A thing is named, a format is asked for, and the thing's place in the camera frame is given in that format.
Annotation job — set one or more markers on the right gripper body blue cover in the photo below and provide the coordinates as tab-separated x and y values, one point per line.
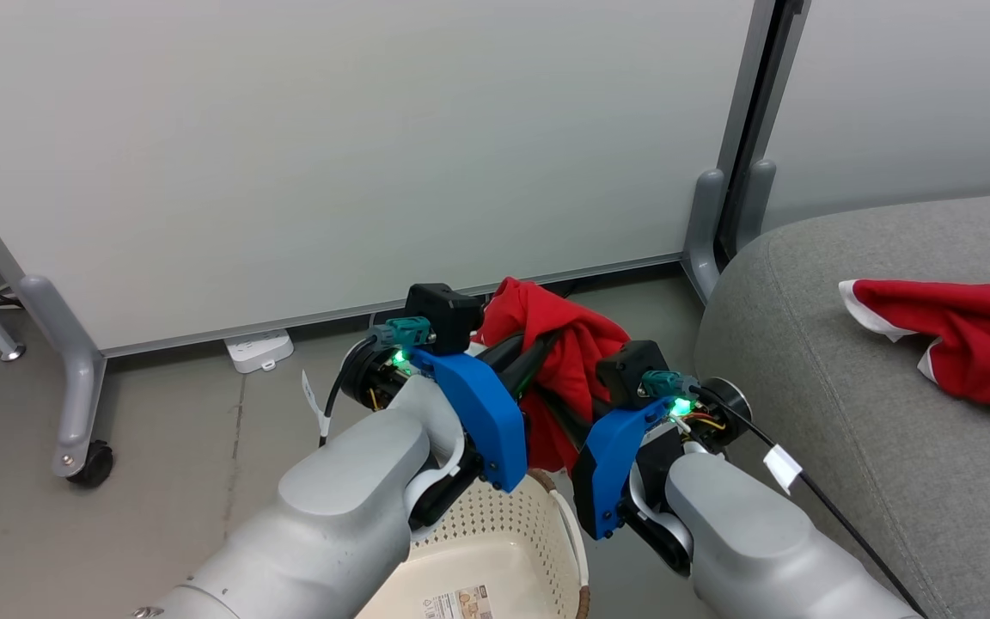
607	464

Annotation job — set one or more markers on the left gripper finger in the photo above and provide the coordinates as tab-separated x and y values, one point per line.
499	348
529	365

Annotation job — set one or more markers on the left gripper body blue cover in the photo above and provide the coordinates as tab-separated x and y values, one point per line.
486	413

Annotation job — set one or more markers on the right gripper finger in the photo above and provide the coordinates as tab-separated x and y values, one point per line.
568	417

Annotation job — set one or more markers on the plain red garment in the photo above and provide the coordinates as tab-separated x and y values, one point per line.
581	344

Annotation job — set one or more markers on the red garment with white trim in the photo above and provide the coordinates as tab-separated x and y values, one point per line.
976	344

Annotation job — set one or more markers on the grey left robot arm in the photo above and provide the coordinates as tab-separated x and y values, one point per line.
332	516

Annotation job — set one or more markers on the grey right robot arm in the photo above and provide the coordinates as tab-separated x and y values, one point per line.
761	550

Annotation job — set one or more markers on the grey fabric sofa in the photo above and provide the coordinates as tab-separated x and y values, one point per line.
804	387

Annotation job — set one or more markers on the white plastic laundry basket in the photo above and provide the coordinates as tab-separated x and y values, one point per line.
495	550

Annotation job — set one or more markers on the short grey partition foot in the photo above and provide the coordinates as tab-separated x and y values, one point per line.
755	202
703	223

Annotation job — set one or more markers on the white power strip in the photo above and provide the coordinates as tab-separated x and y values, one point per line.
259	350

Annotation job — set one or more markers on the large white partition panel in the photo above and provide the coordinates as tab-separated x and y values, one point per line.
332	129

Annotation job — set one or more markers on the black caster wheel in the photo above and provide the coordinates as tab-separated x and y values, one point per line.
93	466

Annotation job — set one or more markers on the grey partition foot with caster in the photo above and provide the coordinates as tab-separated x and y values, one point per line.
74	387

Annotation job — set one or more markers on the narrow white partition panel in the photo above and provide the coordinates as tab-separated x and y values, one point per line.
907	86

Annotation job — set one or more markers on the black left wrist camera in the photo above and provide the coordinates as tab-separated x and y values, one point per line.
443	314

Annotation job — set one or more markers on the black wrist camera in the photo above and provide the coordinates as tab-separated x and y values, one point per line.
628	370
443	314

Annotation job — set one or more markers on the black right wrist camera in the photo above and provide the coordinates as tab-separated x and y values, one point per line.
628	370

